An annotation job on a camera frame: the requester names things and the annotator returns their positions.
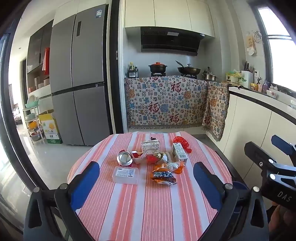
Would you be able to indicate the white orange wrapper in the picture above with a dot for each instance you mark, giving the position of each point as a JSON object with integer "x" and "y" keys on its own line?
{"x": 173, "y": 165}

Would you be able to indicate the seasoning bottle rack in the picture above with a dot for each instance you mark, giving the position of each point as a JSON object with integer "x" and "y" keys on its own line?
{"x": 132, "y": 70}

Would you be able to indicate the green cardboard box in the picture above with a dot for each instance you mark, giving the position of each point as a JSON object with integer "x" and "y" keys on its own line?
{"x": 54, "y": 141}

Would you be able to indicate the red plastic bag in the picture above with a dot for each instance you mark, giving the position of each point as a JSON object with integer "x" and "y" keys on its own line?
{"x": 181, "y": 140}

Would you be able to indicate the white green milk carton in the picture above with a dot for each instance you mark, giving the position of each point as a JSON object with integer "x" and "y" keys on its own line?
{"x": 180, "y": 151}

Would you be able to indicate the steel pot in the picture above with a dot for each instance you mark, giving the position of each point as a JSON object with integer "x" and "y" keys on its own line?
{"x": 209, "y": 76}

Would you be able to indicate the black gas stove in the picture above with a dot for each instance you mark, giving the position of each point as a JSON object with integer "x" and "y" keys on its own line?
{"x": 187, "y": 76}

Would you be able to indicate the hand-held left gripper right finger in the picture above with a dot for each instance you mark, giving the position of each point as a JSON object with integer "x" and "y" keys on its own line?
{"x": 205, "y": 183}

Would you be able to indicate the window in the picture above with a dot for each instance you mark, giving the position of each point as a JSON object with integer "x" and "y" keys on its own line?
{"x": 279, "y": 46}

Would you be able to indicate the grey refrigerator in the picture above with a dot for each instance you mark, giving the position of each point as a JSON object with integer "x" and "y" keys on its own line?
{"x": 87, "y": 69}

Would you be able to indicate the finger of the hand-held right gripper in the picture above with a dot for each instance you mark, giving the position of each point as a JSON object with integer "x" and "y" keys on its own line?
{"x": 255, "y": 151}
{"x": 282, "y": 143}

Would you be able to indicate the black range hood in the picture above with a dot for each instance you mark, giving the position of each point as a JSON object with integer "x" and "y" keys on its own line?
{"x": 168, "y": 41}

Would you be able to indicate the person's right hand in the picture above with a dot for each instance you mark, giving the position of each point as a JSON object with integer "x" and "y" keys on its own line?
{"x": 276, "y": 217}

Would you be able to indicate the cream base cabinets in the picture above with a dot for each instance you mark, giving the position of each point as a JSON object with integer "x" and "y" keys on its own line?
{"x": 249, "y": 120}

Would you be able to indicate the red hanging bag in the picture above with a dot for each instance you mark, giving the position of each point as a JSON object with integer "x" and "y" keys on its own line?
{"x": 46, "y": 61}

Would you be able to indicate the dark wall cabinet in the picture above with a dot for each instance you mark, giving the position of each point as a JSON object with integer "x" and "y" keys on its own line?
{"x": 37, "y": 51}

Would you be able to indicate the silver snack wrapper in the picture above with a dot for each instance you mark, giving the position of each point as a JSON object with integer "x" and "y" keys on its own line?
{"x": 158, "y": 158}

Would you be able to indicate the white patterned snack bag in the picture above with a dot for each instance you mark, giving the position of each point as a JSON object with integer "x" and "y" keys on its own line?
{"x": 150, "y": 146}

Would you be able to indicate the rack with basins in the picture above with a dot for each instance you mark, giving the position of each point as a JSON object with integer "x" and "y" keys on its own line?
{"x": 33, "y": 115}

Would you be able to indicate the striped pink tablecloth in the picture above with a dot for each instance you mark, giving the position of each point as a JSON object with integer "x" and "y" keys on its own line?
{"x": 138, "y": 208}

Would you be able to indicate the orange snack packet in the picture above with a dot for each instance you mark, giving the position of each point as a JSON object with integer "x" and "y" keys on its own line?
{"x": 163, "y": 177}

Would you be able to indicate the large printed cloth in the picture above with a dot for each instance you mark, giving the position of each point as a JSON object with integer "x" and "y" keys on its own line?
{"x": 161, "y": 104}

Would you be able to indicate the dark countertop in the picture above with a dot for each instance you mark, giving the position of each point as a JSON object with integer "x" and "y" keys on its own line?
{"x": 254, "y": 95}

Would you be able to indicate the white knife block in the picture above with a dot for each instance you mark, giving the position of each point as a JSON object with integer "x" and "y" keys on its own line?
{"x": 246, "y": 76}

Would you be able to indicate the green yellow container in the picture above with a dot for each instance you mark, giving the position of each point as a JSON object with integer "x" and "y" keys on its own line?
{"x": 232, "y": 77}

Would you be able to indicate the dark round table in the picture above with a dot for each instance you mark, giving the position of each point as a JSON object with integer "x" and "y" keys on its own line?
{"x": 229, "y": 164}

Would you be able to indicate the hanging wall pouch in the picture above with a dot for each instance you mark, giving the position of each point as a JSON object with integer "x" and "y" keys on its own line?
{"x": 251, "y": 45}

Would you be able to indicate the yellow cardboard box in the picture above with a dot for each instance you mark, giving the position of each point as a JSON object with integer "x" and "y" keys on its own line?
{"x": 49, "y": 126}

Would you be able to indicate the small yellow box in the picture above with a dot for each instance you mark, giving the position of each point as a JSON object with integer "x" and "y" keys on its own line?
{"x": 254, "y": 87}

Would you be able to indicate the black clay pot orange lid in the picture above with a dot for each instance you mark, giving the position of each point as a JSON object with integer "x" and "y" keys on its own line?
{"x": 157, "y": 67}

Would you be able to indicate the black wok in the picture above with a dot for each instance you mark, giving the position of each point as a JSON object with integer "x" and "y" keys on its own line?
{"x": 188, "y": 69}

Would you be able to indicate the white upper cabinets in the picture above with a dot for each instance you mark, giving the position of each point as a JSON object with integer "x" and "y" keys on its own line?
{"x": 171, "y": 14}

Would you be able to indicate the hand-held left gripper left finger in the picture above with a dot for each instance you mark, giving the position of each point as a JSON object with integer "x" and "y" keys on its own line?
{"x": 84, "y": 185}

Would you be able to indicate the clear plastic box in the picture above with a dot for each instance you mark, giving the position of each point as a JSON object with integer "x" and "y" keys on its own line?
{"x": 124, "y": 175}

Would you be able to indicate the crushed metal can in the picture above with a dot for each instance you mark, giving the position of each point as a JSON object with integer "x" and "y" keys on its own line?
{"x": 124, "y": 158}

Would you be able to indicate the small printed cloth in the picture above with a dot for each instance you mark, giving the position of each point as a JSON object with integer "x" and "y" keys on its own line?
{"x": 216, "y": 109}

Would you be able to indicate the red white wrapper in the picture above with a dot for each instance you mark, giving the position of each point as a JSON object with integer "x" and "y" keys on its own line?
{"x": 137, "y": 157}

